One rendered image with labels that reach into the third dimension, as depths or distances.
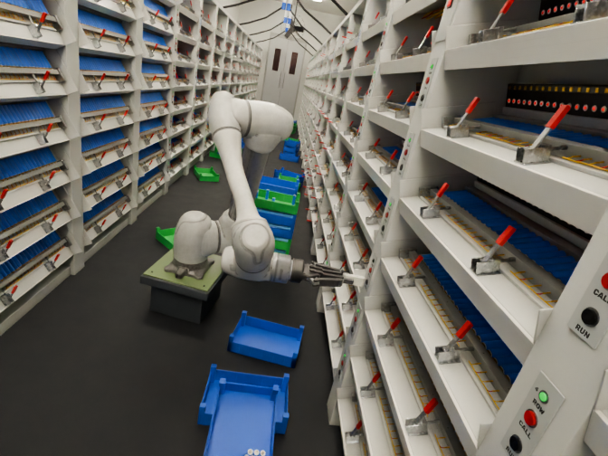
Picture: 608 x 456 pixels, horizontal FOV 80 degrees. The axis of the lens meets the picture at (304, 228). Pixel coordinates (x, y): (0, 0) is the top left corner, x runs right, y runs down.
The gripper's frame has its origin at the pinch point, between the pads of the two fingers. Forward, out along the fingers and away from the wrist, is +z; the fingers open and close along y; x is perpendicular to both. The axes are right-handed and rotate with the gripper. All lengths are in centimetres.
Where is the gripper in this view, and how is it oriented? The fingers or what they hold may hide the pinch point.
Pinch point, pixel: (353, 280)
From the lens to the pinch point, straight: 117.8
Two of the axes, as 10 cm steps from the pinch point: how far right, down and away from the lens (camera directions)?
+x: 2.0, -9.1, -3.6
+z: 9.8, 1.7, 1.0
